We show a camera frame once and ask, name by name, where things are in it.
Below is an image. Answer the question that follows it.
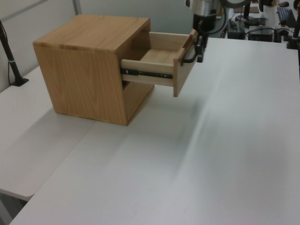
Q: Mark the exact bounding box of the black pole with table clamp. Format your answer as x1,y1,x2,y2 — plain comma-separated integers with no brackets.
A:
285,0,300,50

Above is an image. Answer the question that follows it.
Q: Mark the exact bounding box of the black camera pole with clamp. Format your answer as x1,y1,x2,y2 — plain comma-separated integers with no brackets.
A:
0,19,30,88

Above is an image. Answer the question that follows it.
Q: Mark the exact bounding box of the wooden cabinet box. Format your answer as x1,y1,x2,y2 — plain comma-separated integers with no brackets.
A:
33,14,155,127

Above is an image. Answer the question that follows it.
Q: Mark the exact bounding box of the black ring lamp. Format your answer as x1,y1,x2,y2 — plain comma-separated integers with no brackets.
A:
220,0,249,8

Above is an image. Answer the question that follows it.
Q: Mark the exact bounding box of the black box with green label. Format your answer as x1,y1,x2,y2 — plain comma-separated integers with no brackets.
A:
228,18,246,39

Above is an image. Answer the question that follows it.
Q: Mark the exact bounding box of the brown flat pad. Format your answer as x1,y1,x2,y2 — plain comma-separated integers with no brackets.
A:
240,6,260,14

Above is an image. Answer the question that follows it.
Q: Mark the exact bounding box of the black metal drawer slide rail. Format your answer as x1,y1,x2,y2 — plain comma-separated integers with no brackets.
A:
121,67,174,79

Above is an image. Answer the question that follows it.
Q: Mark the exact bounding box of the black drawer handle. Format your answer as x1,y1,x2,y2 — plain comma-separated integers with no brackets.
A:
180,43,196,64

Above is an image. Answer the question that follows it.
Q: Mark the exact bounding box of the black stand with round base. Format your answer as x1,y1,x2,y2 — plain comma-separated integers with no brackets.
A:
235,0,261,28

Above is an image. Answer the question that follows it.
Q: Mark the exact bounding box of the black electronics box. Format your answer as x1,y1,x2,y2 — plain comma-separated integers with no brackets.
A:
247,28,275,42

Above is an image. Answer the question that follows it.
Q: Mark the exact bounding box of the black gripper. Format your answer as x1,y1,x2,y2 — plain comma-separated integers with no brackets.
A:
192,13,217,63

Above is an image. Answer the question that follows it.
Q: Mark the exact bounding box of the light wooden drawer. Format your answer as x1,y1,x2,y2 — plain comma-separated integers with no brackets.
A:
121,29,199,98

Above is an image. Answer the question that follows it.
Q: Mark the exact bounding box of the black computer keyboard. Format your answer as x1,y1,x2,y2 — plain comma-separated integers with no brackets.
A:
276,6,297,27

